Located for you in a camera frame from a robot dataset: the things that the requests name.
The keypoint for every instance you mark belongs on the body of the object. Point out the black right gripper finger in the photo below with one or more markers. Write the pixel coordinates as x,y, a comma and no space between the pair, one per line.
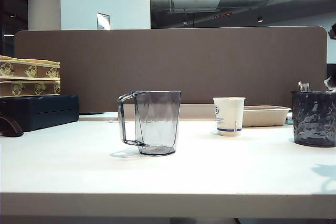
331,83

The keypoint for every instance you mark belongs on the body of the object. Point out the white paper cup blue stripe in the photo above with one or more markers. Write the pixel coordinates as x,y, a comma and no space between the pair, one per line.
229,113

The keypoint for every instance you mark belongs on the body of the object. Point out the dark patterned pen holder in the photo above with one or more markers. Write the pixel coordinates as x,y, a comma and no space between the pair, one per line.
315,119

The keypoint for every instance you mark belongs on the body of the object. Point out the beige food tray container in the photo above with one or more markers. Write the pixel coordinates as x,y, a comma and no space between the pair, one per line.
265,116

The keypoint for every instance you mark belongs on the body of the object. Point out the brown desk partition panel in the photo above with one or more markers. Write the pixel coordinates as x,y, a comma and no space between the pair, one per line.
183,61

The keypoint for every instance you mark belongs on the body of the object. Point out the transparent grey plastic mug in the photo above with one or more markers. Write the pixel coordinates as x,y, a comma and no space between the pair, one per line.
157,119

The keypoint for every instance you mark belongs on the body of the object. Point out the dark blue hard case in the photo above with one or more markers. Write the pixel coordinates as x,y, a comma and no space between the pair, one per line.
39,111

